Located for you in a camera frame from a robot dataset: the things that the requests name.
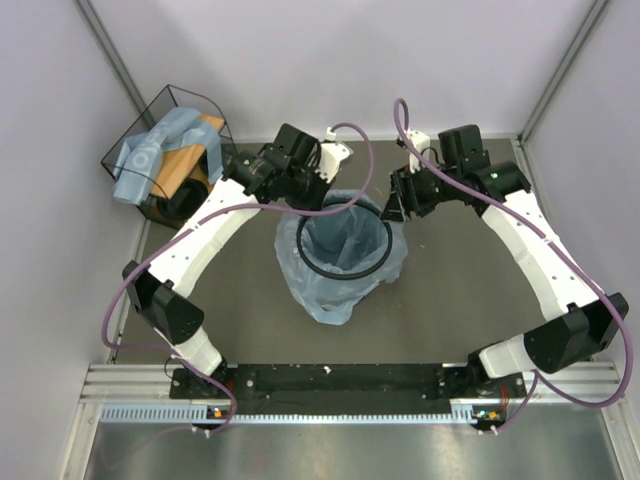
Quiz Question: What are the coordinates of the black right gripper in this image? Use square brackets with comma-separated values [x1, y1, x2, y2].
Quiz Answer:
[379, 159, 460, 224]

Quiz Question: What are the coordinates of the dark blue trash bin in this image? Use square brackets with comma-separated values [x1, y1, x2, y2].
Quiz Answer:
[295, 200, 401, 310]

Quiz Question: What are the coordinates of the black trash bin rim ring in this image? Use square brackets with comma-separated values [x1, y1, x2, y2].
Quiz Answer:
[295, 198, 394, 280]

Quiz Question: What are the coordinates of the light blue printed trash bag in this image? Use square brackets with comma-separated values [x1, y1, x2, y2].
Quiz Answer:
[112, 107, 223, 206]

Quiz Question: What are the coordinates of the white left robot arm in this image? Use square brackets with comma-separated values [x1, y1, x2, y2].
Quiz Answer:
[123, 124, 351, 397]

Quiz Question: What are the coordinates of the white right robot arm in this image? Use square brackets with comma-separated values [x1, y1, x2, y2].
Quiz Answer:
[382, 125, 619, 396]

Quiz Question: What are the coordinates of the black bowl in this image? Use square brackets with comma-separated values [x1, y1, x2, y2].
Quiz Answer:
[173, 179, 209, 215]

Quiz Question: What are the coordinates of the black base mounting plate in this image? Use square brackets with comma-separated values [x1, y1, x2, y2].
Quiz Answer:
[169, 362, 526, 415]

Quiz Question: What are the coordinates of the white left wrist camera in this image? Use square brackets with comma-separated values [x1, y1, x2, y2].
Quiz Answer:
[317, 127, 354, 184]

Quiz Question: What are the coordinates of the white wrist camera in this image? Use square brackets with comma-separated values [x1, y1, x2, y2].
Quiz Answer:
[398, 129, 431, 173]
[317, 127, 354, 184]

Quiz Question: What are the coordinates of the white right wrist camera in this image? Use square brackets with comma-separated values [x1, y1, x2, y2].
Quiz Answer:
[398, 129, 431, 173]

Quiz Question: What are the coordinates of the black wire shelf rack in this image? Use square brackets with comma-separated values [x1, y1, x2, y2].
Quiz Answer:
[101, 85, 237, 230]

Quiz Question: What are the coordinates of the aluminium frame rail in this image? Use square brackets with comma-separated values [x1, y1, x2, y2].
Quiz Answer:
[80, 362, 619, 431]

